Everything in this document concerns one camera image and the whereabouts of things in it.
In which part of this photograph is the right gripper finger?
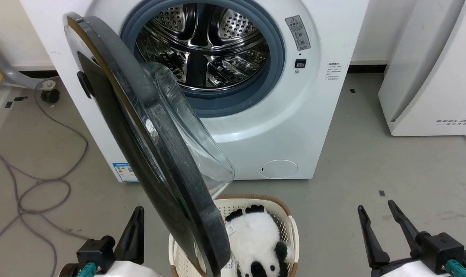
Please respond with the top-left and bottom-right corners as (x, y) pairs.
(357, 205), (391, 269)
(387, 200), (421, 255)

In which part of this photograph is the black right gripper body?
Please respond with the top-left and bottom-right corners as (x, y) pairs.
(371, 231), (466, 277)

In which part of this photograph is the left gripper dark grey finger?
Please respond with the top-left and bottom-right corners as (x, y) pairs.
(115, 207), (145, 266)

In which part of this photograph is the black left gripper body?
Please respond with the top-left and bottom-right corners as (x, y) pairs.
(60, 235), (117, 277)

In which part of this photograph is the round black washing machine door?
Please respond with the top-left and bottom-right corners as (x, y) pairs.
(63, 12), (235, 277)

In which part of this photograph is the white front-load washing machine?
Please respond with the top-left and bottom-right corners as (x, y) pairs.
(19, 0), (370, 183)

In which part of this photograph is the grey rubber door gasket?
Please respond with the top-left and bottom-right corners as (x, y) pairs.
(120, 0), (286, 118)

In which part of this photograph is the blue white energy label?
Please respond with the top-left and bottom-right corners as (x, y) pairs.
(112, 163), (139, 183)

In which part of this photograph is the cream plastic laundry basket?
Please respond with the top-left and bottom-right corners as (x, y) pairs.
(168, 194), (300, 277)

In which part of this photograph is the black white panda plush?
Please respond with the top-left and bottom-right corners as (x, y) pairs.
(224, 205), (295, 277)

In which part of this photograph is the round white filter cover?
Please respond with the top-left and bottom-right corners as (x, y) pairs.
(259, 160), (299, 179)

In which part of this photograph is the white air purifier appliance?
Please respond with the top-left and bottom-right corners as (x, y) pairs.
(378, 0), (466, 137)

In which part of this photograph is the black chair caster wheel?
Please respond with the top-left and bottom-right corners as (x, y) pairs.
(40, 88), (60, 103)

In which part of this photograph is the small printed text label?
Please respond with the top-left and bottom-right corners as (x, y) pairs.
(326, 62), (342, 81)

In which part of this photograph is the black tape strip pair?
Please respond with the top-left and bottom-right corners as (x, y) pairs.
(5, 96), (28, 108)

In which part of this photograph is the perforated steel washer drum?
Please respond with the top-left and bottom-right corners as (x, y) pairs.
(135, 3), (272, 92)

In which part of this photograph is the grey warning sticker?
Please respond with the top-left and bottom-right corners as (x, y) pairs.
(285, 15), (311, 51)

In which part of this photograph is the long grey floor cable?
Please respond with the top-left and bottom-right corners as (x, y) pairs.
(0, 77), (89, 277)

